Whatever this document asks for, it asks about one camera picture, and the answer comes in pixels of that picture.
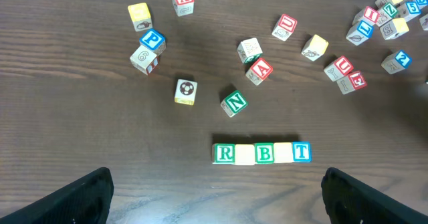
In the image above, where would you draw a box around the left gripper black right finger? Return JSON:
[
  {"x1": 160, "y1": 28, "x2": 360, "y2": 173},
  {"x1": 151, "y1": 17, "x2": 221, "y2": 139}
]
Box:
[{"x1": 321, "y1": 167, "x2": 427, "y2": 224}]

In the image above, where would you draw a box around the black left gripper left finger plate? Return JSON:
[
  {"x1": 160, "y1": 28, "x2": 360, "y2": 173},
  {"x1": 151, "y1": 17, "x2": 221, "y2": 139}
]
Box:
[{"x1": 1, "y1": 167, "x2": 114, "y2": 224}]

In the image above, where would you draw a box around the blue T block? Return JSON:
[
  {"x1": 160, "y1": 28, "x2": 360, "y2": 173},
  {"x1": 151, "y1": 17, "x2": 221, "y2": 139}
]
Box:
[{"x1": 292, "y1": 142, "x2": 312, "y2": 162}]

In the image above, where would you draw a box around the green B block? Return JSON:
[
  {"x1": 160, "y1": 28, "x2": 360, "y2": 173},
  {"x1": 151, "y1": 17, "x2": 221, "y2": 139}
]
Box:
[{"x1": 254, "y1": 142, "x2": 275, "y2": 164}]

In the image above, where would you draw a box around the yellow block with O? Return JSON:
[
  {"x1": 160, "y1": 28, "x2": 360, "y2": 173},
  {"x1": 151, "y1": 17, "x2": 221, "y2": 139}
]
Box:
[{"x1": 235, "y1": 144, "x2": 255, "y2": 166}]

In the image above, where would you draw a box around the green R block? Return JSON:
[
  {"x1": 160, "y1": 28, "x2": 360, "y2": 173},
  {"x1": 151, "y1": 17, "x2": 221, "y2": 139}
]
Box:
[{"x1": 211, "y1": 143, "x2": 235, "y2": 164}]

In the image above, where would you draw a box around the red E block lower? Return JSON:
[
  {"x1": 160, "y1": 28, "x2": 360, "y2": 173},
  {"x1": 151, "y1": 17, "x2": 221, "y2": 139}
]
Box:
[{"x1": 336, "y1": 71, "x2": 367, "y2": 95}]

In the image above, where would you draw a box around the red U block lower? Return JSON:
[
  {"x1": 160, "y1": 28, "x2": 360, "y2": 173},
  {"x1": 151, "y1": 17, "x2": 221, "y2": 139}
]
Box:
[{"x1": 324, "y1": 55, "x2": 354, "y2": 82}]

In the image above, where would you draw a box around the red u block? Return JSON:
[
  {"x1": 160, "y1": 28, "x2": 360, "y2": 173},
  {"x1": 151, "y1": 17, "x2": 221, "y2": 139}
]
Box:
[
  {"x1": 324, "y1": 55, "x2": 354, "y2": 82},
  {"x1": 272, "y1": 14, "x2": 298, "y2": 41}
]

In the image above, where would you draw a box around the beige picture block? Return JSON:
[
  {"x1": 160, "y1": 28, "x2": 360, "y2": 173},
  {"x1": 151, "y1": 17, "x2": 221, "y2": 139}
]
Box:
[{"x1": 175, "y1": 79, "x2": 197, "y2": 106}]

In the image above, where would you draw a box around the blue 2 block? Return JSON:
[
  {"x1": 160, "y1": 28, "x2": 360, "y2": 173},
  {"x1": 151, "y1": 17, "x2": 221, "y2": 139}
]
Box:
[{"x1": 381, "y1": 50, "x2": 413, "y2": 75}]

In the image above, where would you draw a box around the green N block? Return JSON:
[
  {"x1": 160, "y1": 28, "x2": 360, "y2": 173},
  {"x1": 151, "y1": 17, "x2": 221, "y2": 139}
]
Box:
[{"x1": 221, "y1": 90, "x2": 248, "y2": 118}]

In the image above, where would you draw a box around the beige block red side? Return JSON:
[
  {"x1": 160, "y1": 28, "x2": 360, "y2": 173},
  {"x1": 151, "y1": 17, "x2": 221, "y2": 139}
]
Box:
[{"x1": 130, "y1": 45, "x2": 158, "y2": 75}]

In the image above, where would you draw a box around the red A block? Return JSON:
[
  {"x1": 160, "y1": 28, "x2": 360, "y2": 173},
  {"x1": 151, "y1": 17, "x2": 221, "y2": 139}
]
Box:
[{"x1": 245, "y1": 58, "x2": 273, "y2": 86}]

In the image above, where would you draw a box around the blue L block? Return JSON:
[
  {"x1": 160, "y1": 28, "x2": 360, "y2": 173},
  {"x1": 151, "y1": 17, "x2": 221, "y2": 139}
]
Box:
[{"x1": 346, "y1": 20, "x2": 374, "y2": 45}]

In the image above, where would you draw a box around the blue P block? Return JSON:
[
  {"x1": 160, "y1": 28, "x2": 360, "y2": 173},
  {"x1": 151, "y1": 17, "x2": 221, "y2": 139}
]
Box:
[{"x1": 140, "y1": 29, "x2": 167, "y2": 55}]

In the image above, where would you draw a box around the yellow block below Z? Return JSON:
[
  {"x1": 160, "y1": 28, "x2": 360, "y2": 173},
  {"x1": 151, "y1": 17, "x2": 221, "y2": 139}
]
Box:
[{"x1": 380, "y1": 18, "x2": 409, "y2": 40}]

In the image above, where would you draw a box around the beige block with green side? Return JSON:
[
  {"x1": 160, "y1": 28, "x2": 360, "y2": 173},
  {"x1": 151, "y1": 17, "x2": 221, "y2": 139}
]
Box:
[{"x1": 237, "y1": 38, "x2": 263, "y2": 64}]

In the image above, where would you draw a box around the red I block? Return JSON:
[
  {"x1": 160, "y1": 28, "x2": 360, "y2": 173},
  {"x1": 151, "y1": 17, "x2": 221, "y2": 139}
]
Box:
[{"x1": 352, "y1": 6, "x2": 380, "y2": 26}]

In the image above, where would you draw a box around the red U block upper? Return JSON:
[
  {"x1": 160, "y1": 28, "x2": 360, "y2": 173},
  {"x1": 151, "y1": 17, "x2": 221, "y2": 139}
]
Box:
[{"x1": 272, "y1": 14, "x2": 298, "y2": 41}]

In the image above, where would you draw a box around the green Z block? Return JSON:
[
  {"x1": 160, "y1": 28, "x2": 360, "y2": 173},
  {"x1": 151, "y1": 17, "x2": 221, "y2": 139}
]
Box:
[{"x1": 377, "y1": 2, "x2": 399, "y2": 27}]

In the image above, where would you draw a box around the blue 5 block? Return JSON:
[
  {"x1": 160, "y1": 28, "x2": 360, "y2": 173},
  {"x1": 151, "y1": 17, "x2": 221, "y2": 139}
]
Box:
[{"x1": 395, "y1": 1, "x2": 421, "y2": 22}]

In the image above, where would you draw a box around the red Y block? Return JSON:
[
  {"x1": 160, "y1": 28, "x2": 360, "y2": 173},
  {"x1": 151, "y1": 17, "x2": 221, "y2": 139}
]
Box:
[{"x1": 173, "y1": 0, "x2": 195, "y2": 17}]

